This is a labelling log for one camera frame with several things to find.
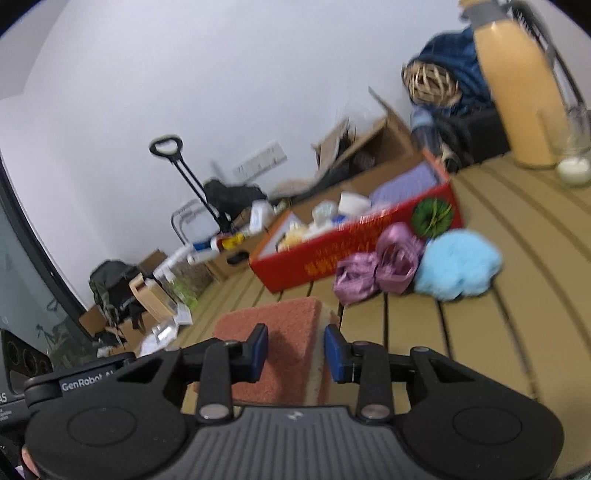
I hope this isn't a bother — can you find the white tube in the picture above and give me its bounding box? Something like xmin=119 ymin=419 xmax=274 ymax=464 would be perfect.
xmin=187 ymin=235 xmax=223 ymax=265

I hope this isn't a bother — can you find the wicker ball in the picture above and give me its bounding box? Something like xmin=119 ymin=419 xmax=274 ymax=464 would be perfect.
xmin=401 ymin=59 xmax=463 ymax=110

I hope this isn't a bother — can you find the blue water bottle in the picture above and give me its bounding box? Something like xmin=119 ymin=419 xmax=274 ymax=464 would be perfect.
xmin=410 ymin=108 xmax=442 ymax=154

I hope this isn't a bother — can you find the low cardboard box with supplies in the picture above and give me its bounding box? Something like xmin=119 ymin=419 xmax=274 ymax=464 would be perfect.
xmin=202 ymin=207 xmax=293 ymax=281

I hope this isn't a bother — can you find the dark glass door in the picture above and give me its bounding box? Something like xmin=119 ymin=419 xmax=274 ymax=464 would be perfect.
xmin=0 ymin=156 xmax=99 ymax=361

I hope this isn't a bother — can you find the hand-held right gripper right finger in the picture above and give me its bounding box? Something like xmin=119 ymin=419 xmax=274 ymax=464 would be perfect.
xmin=324 ymin=324 xmax=490 ymax=422

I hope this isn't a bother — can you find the white round sponge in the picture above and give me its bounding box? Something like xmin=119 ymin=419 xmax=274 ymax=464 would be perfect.
xmin=339 ymin=191 xmax=373 ymax=218

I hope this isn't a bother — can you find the black suitcase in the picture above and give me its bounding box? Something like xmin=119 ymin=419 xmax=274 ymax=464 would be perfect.
xmin=436 ymin=108 xmax=512 ymax=174

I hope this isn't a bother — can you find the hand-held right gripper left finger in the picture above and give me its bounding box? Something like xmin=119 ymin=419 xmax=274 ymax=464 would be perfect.
xmin=115 ymin=324 xmax=270 ymax=424

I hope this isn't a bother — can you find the glass cup with white candle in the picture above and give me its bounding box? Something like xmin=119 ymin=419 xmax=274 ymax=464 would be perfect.
xmin=542 ymin=106 xmax=591 ymax=188

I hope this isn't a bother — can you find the dark blue cloth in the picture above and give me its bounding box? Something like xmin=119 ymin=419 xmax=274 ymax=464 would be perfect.
xmin=406 ymin=27 xmax=498 ymax=117

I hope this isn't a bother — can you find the clear plastic packet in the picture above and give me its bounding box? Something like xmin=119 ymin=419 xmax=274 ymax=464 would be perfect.
xmin=137 ymin=318 xmax=193 ymax=357

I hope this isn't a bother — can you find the black trolley handle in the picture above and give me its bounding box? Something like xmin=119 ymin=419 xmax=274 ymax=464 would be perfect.
xmin=148 ymin=135 xmax=232 ymax=234

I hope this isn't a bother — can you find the pink scrubbing sponge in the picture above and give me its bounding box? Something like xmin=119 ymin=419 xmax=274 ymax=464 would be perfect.
xmin=198 ymin=296 xmax=342 ymax=408

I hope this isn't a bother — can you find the light wooden box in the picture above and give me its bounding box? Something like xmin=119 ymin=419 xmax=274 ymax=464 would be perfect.
xmin=129 ymin=272 xmax=179 ymax=325

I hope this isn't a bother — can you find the yellow thermos jug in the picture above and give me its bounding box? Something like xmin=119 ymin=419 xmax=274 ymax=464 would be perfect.
xmin=459 ymin=0 xmax=572 ymax=169

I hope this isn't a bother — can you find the white wall socket strip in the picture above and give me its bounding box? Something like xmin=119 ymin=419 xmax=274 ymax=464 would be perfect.
xmin=232 ymin=141 xmax=288 ymax=181

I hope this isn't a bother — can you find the clear jar with green contents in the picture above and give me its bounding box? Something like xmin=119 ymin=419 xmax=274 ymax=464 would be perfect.
xmin=154 ymin=256 xmax=214 ymax=308

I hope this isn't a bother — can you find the white bottle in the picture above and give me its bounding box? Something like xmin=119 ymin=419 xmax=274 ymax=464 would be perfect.
xmin=249 ymin=201 xmax=274 ymax=234

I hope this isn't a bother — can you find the purple mesh bath pouf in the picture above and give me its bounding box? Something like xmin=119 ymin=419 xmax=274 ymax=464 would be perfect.
xmin=375 ymin=222 xmax=426 ymax=296
xmin=333 ymin=252 xmax=382 ymax=306

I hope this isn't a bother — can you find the purple towel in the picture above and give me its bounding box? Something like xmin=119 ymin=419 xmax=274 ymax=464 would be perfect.
xmin=369 ymin=163 xmax=445 ymax=213

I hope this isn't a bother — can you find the black bag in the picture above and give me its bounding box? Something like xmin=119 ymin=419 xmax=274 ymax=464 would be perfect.
xmin=202 ymin=178 xmax=269 ymax=219

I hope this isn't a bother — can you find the green mesh scrubber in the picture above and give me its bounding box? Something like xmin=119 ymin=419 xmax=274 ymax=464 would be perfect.
xmin=311 ymin=200 xmax=341 ymax=227

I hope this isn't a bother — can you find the black backpack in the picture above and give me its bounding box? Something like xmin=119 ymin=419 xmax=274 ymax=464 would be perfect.
xmin=89 ymin=259 xmax=144 ymax=325

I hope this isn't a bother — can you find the open brown cardboard box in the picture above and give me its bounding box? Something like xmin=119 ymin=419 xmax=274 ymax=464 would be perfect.
xmin=313 ymin=85 xmax=417 ymax=179

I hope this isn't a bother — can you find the white plastic container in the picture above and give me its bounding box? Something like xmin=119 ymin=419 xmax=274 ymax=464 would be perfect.
xmin=170 ymin=198 xmax=219 ymax=246

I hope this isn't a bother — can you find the black camera tripod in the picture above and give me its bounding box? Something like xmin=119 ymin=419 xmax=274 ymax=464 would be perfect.
xmin=510 ymin=0 xmax=588 ymax=112

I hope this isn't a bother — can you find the yellow sponge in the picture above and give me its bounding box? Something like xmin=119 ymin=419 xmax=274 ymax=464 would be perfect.
xmin=279 ymin=221 xmax=308 ymax=253

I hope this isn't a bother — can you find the red cardboard box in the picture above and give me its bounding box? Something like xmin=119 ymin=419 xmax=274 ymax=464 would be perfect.
xmin=249 ymin=150 xmax=465 ymax=294

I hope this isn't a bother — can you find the light blue fluffy cloth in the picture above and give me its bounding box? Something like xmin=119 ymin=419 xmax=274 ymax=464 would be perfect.
xmin=413 ymin=229 xmax=504 ymax=302

